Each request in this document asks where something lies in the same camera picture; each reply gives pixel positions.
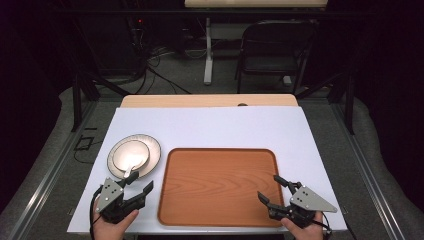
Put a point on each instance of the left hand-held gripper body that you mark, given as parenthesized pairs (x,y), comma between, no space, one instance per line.
(109,195)

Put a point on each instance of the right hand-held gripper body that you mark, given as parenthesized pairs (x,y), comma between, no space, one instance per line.
(308,200)

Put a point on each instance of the white spoon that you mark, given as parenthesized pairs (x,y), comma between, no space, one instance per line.
(128,172)

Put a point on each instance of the white bowl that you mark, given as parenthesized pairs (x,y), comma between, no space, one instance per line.
(130,155)

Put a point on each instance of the white round plate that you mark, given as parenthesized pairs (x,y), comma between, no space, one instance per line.
(154,150)

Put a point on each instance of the person's right hand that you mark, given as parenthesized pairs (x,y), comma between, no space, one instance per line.
(305,231)

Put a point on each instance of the person's left hand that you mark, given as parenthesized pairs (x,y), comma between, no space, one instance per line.
(111,230)

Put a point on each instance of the wooden tray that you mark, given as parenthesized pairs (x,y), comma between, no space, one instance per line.
(216,186)

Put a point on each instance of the white board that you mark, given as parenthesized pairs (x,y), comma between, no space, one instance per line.
(216,126)

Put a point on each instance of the black metal stand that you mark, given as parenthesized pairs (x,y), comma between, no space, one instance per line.
(349,106)
(77,103)

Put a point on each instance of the light wooden table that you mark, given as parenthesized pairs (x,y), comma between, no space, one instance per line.
(200,100)

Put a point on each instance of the black folding chair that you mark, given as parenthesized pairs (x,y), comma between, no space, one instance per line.
(270,65)

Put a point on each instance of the white desk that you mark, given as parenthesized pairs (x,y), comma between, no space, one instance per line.
(208,60)

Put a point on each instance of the metal floor rail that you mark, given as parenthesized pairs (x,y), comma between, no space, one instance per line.
(370,173)
(50,166)

